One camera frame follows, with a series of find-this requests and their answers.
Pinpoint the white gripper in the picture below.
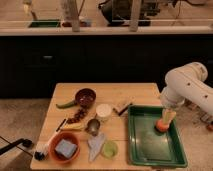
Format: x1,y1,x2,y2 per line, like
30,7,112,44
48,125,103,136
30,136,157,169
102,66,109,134
162,101,179,124

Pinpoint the orange red apple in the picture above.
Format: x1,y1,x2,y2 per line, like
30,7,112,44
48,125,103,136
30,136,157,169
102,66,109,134
156,119,169,132

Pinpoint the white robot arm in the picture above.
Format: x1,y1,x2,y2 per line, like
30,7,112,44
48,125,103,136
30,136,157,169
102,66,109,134
160,62,213,116

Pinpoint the white plastic cup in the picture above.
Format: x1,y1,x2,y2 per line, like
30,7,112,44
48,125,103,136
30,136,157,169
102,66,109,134
96,104,112,122

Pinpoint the green plastic tray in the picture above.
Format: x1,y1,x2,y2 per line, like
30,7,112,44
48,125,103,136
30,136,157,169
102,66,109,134
128,105,188,168

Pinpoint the wooden block with black stick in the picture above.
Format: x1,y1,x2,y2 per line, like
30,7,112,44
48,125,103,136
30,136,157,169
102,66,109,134
113,102,133,116

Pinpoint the grey white cloth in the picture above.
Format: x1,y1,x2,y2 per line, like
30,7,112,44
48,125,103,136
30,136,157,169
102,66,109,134
88,133,106,162

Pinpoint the dark maroon bowl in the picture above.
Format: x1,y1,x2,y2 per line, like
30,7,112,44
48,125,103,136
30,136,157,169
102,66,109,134
75,88,96,108

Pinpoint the red dried chili bunch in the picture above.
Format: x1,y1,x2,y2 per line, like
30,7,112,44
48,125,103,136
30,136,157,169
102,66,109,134
66,108,88,124

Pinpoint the yellow corn cob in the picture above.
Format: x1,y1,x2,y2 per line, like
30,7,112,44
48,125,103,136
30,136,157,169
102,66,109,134
61,123,84,131

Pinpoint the black marker pen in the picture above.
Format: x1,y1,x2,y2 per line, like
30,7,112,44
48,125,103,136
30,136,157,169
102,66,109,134
56,118,66,132

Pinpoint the orange plastic bowl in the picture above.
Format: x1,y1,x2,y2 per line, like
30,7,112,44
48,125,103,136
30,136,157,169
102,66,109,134
48,131,80,164

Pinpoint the blue sponge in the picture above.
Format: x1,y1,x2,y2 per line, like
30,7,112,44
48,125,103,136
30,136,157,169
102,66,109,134
55,139,77,158

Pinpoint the black office chair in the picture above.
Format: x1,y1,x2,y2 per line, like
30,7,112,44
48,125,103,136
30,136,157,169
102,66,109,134
97,0,178,26

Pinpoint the black white dish brush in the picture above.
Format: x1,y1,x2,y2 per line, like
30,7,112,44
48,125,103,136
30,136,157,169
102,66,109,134
34,138,53,161

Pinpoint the black chair leg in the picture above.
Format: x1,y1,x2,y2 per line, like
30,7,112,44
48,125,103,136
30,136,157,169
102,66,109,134
0,138,33,155

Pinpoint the green bin on counter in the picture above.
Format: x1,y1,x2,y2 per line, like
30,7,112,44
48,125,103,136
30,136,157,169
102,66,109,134
28,20,60,28

